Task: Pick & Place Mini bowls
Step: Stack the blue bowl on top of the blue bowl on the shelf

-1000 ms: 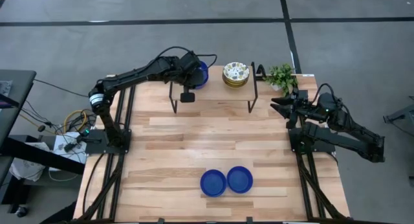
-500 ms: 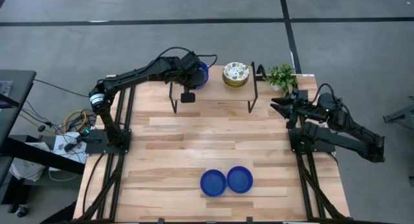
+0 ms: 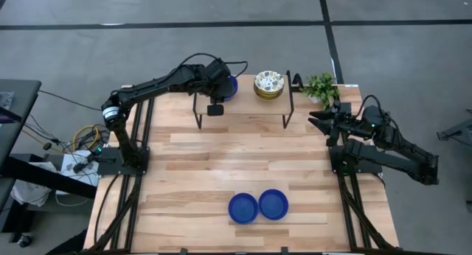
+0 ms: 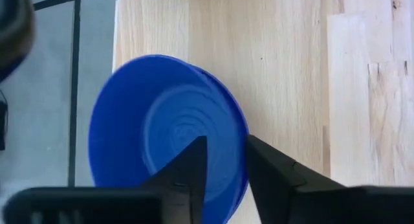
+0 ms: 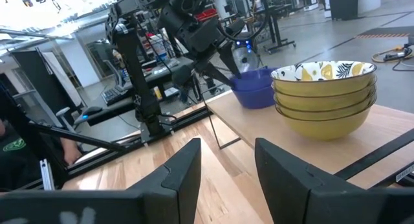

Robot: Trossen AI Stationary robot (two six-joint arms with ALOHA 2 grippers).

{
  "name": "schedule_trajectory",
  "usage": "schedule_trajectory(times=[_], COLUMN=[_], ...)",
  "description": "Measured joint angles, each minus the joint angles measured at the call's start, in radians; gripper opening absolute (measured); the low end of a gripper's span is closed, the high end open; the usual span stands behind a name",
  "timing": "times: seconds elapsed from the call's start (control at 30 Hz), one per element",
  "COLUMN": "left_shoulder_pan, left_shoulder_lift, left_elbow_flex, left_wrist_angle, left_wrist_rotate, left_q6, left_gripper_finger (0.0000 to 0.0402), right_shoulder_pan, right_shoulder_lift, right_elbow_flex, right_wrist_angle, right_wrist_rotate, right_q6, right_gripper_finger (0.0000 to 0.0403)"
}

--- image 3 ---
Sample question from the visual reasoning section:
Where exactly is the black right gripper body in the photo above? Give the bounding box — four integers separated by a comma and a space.
330, 102, 366, 138

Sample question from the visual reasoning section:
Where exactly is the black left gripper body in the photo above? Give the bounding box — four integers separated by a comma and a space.
201, 58, 237, 101

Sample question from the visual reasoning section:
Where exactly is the blue plastic mini bowl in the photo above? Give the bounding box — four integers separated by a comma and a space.
223, 74, 239, 102
227, 192, 258, 226
258, 189, 289, 221

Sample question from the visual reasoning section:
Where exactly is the green potted plant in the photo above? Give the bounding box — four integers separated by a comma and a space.
300, 71, 340, 111

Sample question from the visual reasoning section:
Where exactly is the wooden shelf with black legs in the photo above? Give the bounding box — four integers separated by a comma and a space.
192, 69, 295, 130

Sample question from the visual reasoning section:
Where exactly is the grey metal stand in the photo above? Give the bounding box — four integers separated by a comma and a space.
437, 109, 472, 142

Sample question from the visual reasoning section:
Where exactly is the white printed paper sheet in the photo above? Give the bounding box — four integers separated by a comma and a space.
58, 151, 100, 189

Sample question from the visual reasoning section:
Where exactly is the grey side table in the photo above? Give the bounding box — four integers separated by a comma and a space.
0, 79, 43, 182

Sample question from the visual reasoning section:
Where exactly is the black bench beam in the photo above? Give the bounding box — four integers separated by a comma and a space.
0, 161, 97, 203

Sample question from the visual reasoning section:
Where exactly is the white plastic bag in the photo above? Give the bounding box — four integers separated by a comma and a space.
10, 162, 60, 208

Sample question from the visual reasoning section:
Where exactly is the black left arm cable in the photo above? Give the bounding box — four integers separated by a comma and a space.
176, 52, 249, 79

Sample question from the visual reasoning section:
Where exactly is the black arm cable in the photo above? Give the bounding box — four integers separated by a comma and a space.
176, 52, 249, 79
354, 94, 384, 118

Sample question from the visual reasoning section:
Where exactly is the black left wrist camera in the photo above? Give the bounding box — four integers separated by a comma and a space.
206, 104, 225, 117

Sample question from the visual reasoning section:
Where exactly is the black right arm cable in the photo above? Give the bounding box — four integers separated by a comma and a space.
354, 94, 384, 118

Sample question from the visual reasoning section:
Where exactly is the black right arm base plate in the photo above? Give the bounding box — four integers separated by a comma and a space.
328, 144, 384, 175

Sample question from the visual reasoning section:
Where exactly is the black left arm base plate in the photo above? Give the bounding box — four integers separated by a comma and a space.
96, 147, 150, 176

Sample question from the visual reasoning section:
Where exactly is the yellow cable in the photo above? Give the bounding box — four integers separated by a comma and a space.
21, 125, 100, 155

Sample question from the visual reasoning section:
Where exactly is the thick black cable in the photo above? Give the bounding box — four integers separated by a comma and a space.
94, 172, 122, 245

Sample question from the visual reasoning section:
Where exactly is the white cable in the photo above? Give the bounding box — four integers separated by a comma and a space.
54, 194, 92, 209

